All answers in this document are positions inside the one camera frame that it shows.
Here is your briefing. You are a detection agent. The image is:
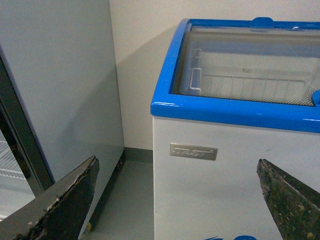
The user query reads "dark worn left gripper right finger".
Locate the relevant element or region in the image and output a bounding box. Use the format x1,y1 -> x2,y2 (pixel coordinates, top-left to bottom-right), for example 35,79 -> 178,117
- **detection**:
256,159 -> 320,240

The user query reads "white blue chest freezer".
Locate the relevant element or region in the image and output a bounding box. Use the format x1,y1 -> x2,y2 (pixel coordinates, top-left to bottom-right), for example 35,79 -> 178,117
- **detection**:
150,17 -> 320,240

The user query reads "glass sliding freezer lid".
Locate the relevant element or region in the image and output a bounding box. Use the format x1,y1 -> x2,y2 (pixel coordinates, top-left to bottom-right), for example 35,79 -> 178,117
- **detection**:
172,26 -> 320,107

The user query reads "silver brand nameplate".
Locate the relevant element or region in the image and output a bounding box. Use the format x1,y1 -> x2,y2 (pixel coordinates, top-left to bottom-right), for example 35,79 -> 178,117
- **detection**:
170,143 -> 218,161

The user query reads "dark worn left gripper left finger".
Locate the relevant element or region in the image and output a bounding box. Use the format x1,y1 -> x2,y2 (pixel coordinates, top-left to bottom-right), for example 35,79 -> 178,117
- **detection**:
0,156 -> 100,240

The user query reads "white upright display fridge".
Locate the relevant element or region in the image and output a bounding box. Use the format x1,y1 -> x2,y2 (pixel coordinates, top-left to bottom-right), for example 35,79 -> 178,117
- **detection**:
0,0 -> 124,223

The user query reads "white wire freezer basket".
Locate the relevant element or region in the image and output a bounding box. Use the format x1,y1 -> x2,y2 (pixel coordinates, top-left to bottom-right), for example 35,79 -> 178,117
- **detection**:
190,48 -> 320,103

